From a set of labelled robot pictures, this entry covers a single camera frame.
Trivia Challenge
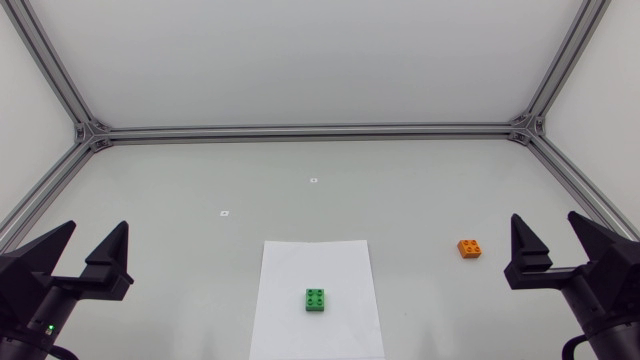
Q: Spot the orange toy brick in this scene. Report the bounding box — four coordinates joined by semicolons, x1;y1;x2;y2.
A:
456;239;483;260

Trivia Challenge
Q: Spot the white paper sheet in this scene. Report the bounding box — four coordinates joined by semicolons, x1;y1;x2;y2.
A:
248;239;386;360

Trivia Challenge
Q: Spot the green toy brick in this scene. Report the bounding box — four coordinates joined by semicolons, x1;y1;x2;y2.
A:
304;288;326;313

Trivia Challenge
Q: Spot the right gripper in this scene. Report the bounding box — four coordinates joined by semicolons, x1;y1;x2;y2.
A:
503;210;640;342

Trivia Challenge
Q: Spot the black cable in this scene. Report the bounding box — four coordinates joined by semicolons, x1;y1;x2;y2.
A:
561;333;594;360
45;343;80;360

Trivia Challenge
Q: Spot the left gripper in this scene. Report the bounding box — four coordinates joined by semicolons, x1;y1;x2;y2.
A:
0;220;135;347

